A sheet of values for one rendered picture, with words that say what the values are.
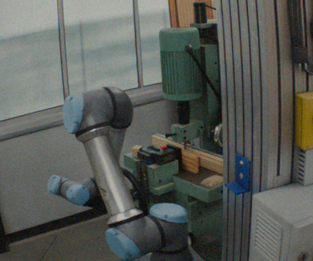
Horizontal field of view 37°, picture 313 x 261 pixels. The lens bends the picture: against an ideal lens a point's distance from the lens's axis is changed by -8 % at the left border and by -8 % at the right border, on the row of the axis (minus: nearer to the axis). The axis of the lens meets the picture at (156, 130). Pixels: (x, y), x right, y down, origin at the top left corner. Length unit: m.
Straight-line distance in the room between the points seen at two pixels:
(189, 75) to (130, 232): 0.90
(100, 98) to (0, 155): 1.88
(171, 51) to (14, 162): 1.62
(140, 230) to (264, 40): 0.69
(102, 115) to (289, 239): 0.72
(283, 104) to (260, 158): 0.15
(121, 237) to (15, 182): 2.04
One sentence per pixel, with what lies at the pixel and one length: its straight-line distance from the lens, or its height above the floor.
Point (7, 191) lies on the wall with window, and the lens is 3.44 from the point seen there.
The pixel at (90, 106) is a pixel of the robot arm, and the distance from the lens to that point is 1.51.
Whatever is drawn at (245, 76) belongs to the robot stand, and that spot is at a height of 1.49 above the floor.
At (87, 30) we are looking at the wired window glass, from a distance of 3.54.
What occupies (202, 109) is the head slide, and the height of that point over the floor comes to 1.13.
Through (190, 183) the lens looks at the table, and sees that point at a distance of 2.11.
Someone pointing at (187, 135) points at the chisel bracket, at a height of 1.03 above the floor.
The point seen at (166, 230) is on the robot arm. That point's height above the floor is 1.00.
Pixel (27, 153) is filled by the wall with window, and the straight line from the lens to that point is 3.41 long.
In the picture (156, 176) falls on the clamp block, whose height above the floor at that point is 0.92.
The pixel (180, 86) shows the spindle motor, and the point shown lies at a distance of 2.17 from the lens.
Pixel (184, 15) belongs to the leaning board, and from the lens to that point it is 3.73.
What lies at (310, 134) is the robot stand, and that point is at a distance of 1.21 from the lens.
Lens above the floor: 1.76
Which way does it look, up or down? 18 degrees down
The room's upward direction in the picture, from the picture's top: 4 degrees counter-clockwise
